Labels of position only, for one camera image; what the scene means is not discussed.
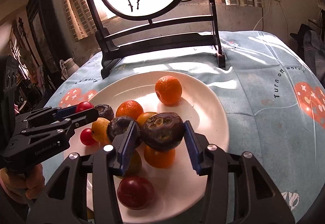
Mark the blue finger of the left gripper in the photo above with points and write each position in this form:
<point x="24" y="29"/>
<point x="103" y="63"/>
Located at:
<point x="49" y="114"/>
<point x="58" y="131"/>

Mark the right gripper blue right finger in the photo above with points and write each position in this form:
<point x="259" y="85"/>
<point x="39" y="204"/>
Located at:
<point x="209" y="160"/>

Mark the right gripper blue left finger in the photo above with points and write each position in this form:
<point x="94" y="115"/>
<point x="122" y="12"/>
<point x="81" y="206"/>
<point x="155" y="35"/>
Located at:
<point x="109" y="161"/>

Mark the red cherry tomato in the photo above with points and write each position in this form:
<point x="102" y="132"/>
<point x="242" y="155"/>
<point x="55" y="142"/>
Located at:
<point x="86" y="137"/>
<point x="82" y="106"/>

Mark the greenish yellow mandarin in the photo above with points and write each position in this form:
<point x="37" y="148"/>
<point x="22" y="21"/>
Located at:
<point x="135" y="166"/>

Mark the yellow round fruit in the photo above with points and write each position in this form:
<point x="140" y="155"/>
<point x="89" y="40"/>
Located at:
<point x="99" y="130"/>

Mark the dark red plum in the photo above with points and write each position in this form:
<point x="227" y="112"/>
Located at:
<point x="135" y="192"/>

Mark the orange mandarin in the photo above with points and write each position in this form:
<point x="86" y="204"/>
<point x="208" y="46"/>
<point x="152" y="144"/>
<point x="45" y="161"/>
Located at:
<point x="160" y="160"/>
<point x="130" y="109"/>

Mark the large textured orange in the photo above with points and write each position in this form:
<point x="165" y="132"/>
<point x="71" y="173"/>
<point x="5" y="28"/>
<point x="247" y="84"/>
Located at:
<point x="168" y="90"/>

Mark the dark wrinkled passion fruit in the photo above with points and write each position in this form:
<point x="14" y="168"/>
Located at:
<point x="105" y="111"/>

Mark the yellow-orange mandarin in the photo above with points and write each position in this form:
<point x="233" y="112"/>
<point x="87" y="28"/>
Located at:
<point x="141" y="120"/>

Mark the person's left hand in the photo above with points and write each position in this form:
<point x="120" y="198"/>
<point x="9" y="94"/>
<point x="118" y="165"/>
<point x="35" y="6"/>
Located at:
<point x="21" y="188"/>

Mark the white oval plate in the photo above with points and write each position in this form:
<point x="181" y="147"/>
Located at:
<point x="179" y="187"/>

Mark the white ceramic jug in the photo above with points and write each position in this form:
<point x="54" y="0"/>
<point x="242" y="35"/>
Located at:
<point x="68" y="67"/>

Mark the light blue printed tablecloth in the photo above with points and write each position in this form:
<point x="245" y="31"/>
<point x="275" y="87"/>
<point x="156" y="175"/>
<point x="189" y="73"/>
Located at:
<point x="273" y="102"/>

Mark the left checked curtain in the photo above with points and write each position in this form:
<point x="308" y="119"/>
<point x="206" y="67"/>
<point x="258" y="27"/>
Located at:
<point x="79" y="19"/>

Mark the black framed round painted screen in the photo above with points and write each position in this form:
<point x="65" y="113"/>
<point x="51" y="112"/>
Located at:
<point x="148" y="12"/>

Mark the pile of grey clothes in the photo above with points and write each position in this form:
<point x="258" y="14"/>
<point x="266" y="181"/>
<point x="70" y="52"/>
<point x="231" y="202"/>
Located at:
<point x="314" y="54"/>

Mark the dark framed wall painting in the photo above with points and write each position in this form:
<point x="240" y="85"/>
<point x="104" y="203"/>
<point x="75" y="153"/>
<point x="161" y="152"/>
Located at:
<point x="46" y="33"/>

